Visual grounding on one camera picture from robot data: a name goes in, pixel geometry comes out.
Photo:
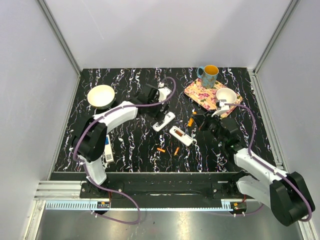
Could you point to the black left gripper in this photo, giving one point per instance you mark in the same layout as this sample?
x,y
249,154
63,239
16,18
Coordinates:
x,y
158,115

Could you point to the small white cup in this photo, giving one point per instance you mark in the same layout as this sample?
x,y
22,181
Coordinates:
x,y
226,94

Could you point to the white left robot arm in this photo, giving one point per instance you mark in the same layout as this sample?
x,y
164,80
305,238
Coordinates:
x,y
89,143

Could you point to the blue floral mug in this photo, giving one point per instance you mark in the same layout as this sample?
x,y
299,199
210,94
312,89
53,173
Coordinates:
x,y
208,75

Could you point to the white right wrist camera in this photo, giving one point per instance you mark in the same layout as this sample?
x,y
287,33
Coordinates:
x,y
222,107

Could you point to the cream ceramic bowl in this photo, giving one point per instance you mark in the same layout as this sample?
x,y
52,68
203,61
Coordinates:
x,y
101,96

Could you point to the white remote blue battery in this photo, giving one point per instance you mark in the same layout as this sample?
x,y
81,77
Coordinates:
x,y
108,153

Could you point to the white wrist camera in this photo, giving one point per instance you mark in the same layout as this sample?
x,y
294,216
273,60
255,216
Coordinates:
x,y
222,107
164,93

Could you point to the white remote black batteries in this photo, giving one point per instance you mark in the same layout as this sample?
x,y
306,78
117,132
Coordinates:
x,y
161,124

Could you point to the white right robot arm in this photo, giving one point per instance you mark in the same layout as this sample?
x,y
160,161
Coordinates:
x,y
285,194

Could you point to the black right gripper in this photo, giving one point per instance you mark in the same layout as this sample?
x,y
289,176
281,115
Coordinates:
x,y
199,119

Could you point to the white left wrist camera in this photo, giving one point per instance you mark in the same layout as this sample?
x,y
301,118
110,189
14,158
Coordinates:
x,y
164,93

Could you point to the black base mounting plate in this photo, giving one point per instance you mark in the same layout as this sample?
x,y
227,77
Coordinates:
x,y
211,185

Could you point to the white remote orange compartment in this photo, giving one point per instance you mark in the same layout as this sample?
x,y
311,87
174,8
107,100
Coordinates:
x,y
181,136

